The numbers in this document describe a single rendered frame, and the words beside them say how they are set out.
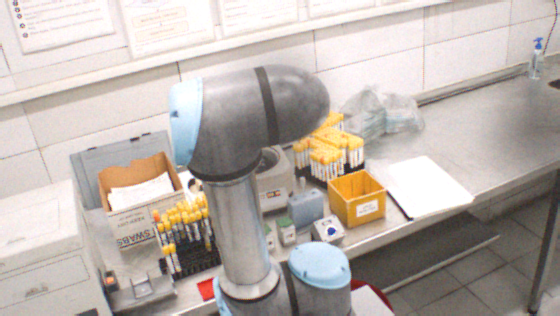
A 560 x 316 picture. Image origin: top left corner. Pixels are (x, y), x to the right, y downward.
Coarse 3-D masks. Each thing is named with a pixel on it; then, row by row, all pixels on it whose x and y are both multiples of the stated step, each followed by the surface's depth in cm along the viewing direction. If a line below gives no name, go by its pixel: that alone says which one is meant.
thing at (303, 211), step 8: (304, 192) 144; (312, 192) 144; (320, 192) 143; (288, 200) 142; (296, 200) 141; (304, 200) 141; (312, 200) 142; (320, 200) 143; (288, 208) 143; (296, 208) 140; (304, 208) 142; (312, 208) 143; (320, 208) 144; (288, 216) 145; (296, 216) 142; (304, 216) 143; (312, 216) 144; (320, 216) 146; (296, 224) 143; (304, 224) 144; (312, 224) 145; (296, 232) 143
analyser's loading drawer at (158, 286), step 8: (168, 272) 125; (144, 280) 125; (152, 280) 126; (160, 280) 126; (168, 280) 126; (128, 288) 124; (136, 288) 124; (144, 288) 124; (152, 288) 121; (160, 288) 123; (168, 288) 123; (112, 296) 122; (120, 296) 122; (128, 296) 122; (136, 296) 120; (144, 296) 121; (152, 296) 121; (112, 304) 120; (120, 304) 119; (128, 304) 119
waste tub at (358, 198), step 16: (352, 176) 151; (368, 176) 150; (336, 192) 143; (352, 192) 154; (368, 192) 153; (384, 192) 141; (336, 208) 147; (352, 208) 139; (368, 208) 142; (384, 208) 144; (352, 224) 142
